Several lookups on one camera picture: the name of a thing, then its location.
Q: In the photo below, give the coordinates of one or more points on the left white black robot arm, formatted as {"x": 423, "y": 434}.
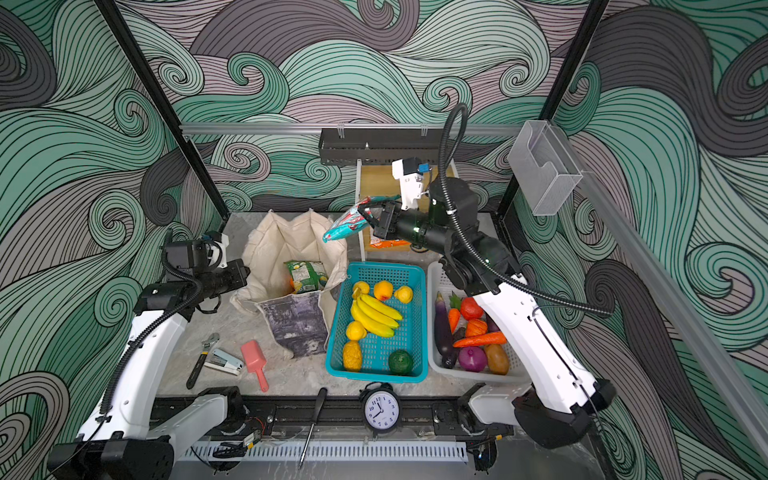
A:
{"x": 117, "y": 441}

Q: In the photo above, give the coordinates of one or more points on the green yellow snack bag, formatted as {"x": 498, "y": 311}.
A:
{"x": 306, "y": 276}

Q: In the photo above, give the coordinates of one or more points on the white stapler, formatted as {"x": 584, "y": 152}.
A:
{"x": 219, "y": 360}

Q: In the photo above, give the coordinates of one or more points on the black adjustable wrench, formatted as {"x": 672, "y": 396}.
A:
{"x": 206, "y": 347}

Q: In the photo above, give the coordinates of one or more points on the white wooden shelf rack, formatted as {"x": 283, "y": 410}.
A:
{"x": 377, "y": 180}

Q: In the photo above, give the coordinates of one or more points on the white plastic basket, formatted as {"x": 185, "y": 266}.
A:
{"x": 437, "y": 281}

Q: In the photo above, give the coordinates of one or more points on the small orange pumpkin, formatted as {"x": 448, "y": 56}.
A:
{"x": 476, "y": 327}

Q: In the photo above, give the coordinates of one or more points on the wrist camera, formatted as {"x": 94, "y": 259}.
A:
{"x": 206, "y": 253}
{"x": 409, "y": 172}

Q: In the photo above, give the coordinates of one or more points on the clear plastic wall holder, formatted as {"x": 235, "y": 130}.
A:
{"x": 545, "y": 165}

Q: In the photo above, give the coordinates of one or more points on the small carrot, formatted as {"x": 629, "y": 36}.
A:
{"x": 454, "y": 314}

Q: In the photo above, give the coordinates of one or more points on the black handled screwdriver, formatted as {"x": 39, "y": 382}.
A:
{"x": 318, "y": 405}

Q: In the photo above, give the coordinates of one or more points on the red green candy bag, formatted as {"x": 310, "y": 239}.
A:
{"x": 348, "y": 224}

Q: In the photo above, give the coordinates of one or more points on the beige canvas tote bag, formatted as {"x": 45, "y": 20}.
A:
{"x": 298, "y": 323}

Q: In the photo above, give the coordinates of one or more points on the black metal wall tray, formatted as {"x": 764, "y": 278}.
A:
{"x": 377, "y": 146}

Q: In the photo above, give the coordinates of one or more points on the purple eggplant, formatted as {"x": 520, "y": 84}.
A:
{"x": 443, "y": 335}

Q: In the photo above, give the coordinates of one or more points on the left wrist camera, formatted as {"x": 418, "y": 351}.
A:
{"x": 206, "y": 253}

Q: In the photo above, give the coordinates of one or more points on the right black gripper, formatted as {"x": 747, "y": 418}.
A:
{"x": 396, "y": 224}

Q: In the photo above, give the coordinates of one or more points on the white perforated cable duct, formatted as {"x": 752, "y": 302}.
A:
{"x": 339, "y": 451}

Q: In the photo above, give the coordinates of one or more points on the purple onion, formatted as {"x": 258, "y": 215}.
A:
{"x": 472, "y": 359}

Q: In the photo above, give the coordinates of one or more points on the red tomato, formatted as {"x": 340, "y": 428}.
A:
{"x": 470, "y": 309}

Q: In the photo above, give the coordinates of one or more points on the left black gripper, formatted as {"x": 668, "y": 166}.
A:
{"x": 238, "y": 272}

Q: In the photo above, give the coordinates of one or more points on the brown potato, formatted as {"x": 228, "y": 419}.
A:
{"x": 497, "y": 359}

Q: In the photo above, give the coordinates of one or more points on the orange candy bag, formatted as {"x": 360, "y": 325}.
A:
{"x": 378, "y": 243}

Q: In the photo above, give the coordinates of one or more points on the pink plastic scoop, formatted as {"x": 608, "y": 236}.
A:
{"x": 255, "y": 361}

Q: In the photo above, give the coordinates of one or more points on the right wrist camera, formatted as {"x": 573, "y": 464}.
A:
{"x": 409, "y": 172}

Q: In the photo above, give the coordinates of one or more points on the yellow banana bunch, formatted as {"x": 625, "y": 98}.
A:
{"x": 375, "y": 316}

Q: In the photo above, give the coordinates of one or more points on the teal plastic basket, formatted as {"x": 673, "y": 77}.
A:
{"x": 411, "y": 335}

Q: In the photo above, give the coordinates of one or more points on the orange carrot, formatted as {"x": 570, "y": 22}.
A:
{"x": 492, "y": 338}

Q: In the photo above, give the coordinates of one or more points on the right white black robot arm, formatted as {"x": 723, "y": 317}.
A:
{"x": 561, "y": 400}

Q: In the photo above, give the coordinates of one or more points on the black alarm clock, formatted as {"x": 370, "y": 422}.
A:
{"x": 381, "y": 408}

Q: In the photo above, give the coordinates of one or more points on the small yellow lemon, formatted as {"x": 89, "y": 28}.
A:
{"x": 404, "y": 294}

